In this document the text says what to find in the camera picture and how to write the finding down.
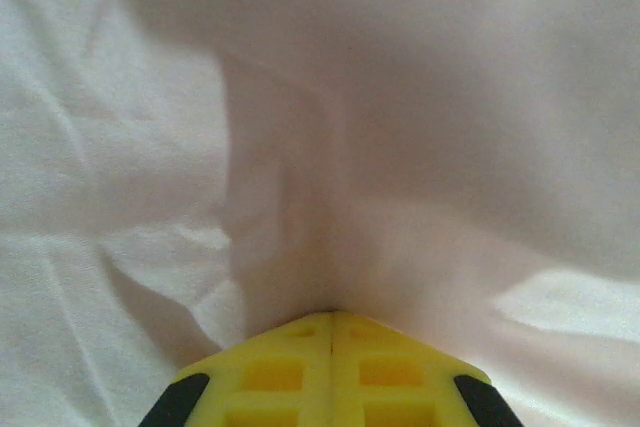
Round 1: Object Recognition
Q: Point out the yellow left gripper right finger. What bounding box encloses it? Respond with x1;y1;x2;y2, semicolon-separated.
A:
329;311;524;427

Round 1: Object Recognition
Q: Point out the salmon pink garment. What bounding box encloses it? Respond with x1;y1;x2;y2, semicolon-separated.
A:
0;0;640;427

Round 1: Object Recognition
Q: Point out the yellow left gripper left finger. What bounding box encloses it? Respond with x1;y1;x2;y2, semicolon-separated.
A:
137;312;334;427

